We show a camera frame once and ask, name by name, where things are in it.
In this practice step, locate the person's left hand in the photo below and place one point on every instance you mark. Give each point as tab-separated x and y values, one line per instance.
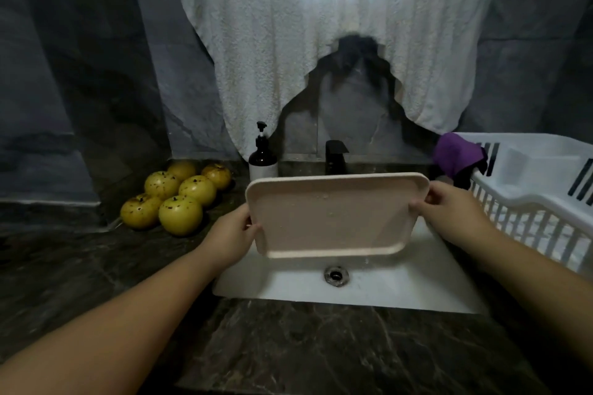
227	237

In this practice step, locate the person's right hand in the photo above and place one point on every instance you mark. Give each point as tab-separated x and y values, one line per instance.
454	210

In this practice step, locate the group of yellow apples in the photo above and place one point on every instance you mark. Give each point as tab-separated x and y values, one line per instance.
181	214

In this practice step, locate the beige plastic tray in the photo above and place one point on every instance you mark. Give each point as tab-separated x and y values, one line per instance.
333	214

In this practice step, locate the black faucet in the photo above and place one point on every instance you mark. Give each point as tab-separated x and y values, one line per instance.
335	157

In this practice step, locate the person's right forearm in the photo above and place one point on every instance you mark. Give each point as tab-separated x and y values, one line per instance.
547	288

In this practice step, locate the person's left forearm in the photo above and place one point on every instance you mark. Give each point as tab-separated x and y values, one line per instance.
102	334

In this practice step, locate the purple cloth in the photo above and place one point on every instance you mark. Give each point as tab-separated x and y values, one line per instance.
456	154

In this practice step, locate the dark soap pump bottle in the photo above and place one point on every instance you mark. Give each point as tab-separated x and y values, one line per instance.
263	159

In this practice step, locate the white sink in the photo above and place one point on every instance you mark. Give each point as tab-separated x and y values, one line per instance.
408	284

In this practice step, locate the white plastic basket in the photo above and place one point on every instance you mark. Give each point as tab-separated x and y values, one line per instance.
547	196

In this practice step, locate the metal sink drain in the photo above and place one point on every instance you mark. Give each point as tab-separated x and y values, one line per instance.
335	275

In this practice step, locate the white hanging towel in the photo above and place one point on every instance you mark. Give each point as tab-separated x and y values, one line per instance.
278	38

